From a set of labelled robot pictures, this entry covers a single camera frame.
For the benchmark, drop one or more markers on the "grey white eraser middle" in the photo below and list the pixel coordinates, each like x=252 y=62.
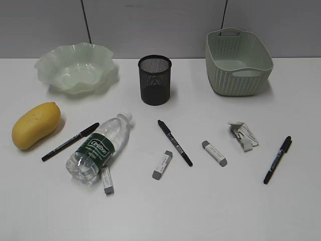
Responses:
x=162 y=165

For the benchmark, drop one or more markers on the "black marker pen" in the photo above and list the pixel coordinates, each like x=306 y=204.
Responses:
x=283 y=149
x=175 y=143
x=71 y=141

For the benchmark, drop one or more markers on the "yellow mango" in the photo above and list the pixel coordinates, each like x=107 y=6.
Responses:
x=36 y=124

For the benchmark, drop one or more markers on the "white waste paper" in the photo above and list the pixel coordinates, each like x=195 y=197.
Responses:
x=244 y=135

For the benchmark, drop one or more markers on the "grey white eraser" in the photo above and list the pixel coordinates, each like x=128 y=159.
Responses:
x=214 y=153
x=107 y=180
x=162 y=165

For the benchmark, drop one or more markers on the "grey white eraser right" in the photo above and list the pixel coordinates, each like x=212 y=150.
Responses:
x=214 y=153

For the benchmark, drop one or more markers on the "grey white eraser left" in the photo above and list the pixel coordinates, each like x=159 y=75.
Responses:
x=107 y=180

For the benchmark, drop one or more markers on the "pale green wavy plate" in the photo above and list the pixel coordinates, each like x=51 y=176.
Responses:
x=79 y=68

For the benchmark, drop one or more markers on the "clear plastic water bottle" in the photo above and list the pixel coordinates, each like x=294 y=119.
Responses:
x=106 y=141

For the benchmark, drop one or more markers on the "pale green woven basket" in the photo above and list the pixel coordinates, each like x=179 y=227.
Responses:
x=237 y=62

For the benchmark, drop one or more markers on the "black mesh pen holder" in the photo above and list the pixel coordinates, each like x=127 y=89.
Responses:
x=155 y=79

